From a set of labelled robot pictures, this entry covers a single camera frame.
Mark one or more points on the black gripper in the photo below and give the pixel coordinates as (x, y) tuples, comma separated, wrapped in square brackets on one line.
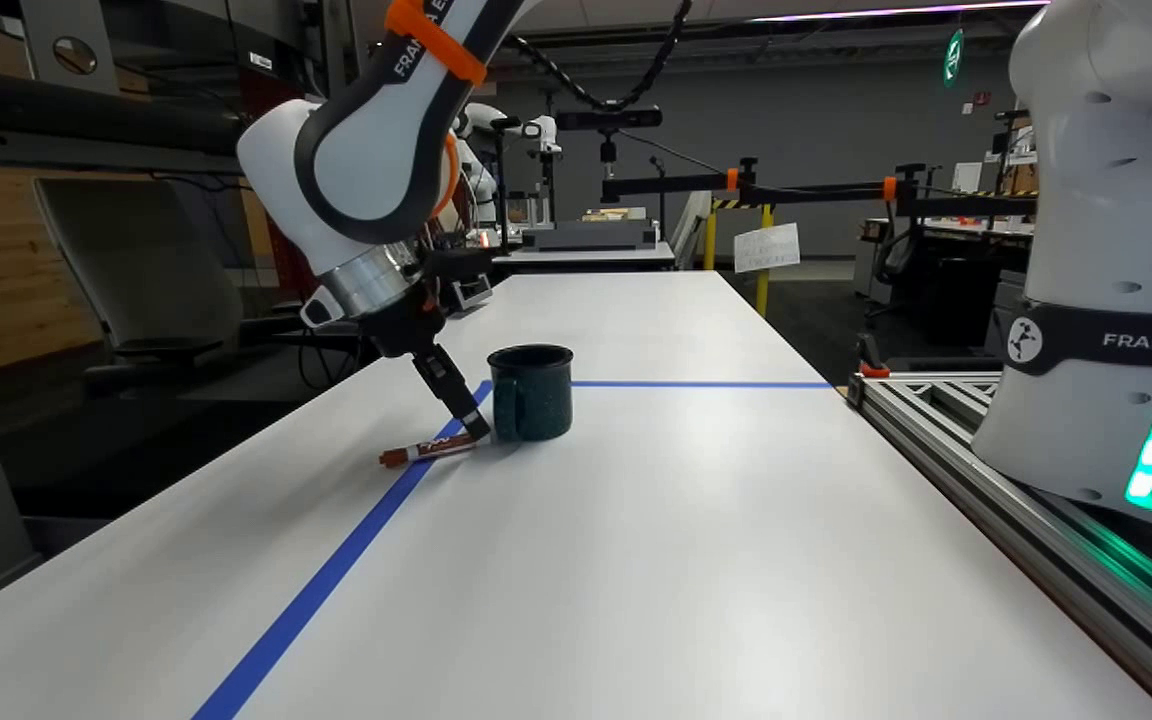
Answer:
[(410, 324)]

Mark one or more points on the marker with white cap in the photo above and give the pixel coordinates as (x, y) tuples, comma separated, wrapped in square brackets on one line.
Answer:
[(422, 452)]

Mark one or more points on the dark teal cup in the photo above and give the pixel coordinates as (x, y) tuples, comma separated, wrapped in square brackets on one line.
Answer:
[(528, 398)]

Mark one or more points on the background work table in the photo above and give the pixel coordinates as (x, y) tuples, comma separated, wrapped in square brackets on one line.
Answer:
[(590, 248)]

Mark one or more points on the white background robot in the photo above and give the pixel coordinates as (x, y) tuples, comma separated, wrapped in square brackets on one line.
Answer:
[(480, 166)]

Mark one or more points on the long blue tape line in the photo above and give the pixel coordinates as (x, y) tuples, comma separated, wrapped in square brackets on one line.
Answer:
[(321, 585)]

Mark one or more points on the grey box panel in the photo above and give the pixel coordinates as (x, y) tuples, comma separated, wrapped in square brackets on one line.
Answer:
[(151, 265)]

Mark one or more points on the white paper sign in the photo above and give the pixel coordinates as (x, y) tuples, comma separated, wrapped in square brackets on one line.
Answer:
[(765, 248)]

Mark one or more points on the black horizontal beam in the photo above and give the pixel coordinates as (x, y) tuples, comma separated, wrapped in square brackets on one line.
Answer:
[(70, 121)]

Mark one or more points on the dark background machine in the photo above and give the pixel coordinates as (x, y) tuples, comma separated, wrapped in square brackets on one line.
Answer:
[(949, 286)]

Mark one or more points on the green hanging sign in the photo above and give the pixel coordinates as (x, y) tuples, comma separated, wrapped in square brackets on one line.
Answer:
[(953, 53)]

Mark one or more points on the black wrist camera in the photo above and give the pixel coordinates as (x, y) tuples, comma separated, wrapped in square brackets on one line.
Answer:
[(457, 277)]

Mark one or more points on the yellow post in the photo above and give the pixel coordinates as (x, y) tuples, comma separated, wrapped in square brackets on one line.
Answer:
[(711, 239), (760, 286)]

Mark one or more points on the black stereo camera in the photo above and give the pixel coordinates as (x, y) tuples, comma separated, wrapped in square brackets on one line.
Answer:
[(610, 118)]

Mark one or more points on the black camera boom orange joints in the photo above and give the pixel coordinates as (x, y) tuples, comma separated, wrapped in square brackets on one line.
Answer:
[(817, 188)]

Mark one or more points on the aluminium rail base frame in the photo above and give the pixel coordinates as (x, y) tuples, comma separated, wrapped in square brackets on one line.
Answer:
[(1040, 522)]

